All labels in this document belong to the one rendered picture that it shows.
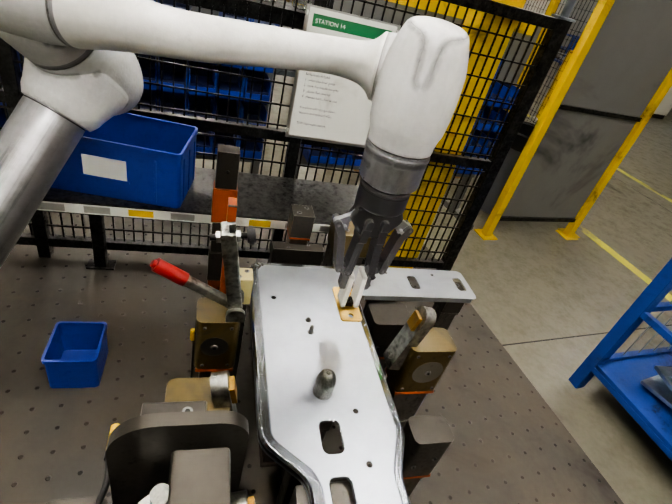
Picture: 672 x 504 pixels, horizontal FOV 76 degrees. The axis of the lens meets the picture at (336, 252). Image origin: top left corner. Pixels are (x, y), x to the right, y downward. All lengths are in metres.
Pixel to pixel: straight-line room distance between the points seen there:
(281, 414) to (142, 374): 0.49
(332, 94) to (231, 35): 0.52
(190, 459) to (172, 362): 0.70
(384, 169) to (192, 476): 0.40
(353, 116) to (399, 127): 0.63
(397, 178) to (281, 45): 0.26
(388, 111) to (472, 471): 0.84
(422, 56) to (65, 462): 0.91
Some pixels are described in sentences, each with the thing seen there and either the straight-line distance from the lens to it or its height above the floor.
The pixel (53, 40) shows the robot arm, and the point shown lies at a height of 1.38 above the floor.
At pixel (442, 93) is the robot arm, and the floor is 1.46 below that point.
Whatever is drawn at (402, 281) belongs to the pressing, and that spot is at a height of 1.00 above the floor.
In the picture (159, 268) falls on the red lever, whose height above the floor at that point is 1.14.
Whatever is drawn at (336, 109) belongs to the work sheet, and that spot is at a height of 1.24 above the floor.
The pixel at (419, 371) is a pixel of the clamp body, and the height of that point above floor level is 0.99.
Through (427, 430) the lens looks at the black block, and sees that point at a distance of 0.76.
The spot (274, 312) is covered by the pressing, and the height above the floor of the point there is 1.00.
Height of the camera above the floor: 1.57
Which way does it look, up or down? 35 degrees down
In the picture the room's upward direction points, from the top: 16 degrees clockwise
